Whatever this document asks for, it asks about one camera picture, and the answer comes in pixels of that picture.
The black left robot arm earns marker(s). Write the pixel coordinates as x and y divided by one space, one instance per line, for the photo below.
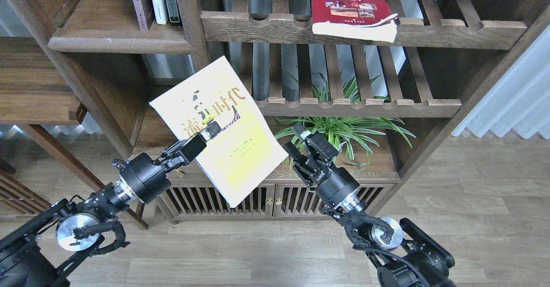
91 227

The white plant pot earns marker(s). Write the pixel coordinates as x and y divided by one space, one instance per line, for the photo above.
338 144

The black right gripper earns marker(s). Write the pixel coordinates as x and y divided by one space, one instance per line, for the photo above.
335 186

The green spider plant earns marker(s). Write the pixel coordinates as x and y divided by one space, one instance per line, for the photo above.
349 128

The yellow green book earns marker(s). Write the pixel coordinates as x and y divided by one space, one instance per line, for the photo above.
245 151

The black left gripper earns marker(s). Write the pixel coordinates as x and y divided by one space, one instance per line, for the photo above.
144 179

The white curtain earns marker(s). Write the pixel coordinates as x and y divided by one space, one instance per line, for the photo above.
519 101

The red book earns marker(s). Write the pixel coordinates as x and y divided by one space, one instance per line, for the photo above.
355 19

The dark wooden bookshelf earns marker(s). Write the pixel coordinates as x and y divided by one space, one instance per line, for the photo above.
447 54

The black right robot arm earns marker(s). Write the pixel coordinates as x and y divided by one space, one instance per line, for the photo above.
403 254

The dark grey upright book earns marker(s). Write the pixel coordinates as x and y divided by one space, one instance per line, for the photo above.
173 13

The wooden side table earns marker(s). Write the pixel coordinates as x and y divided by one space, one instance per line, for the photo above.
33 94

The white upright book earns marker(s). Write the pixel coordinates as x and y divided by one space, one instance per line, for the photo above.
160 11

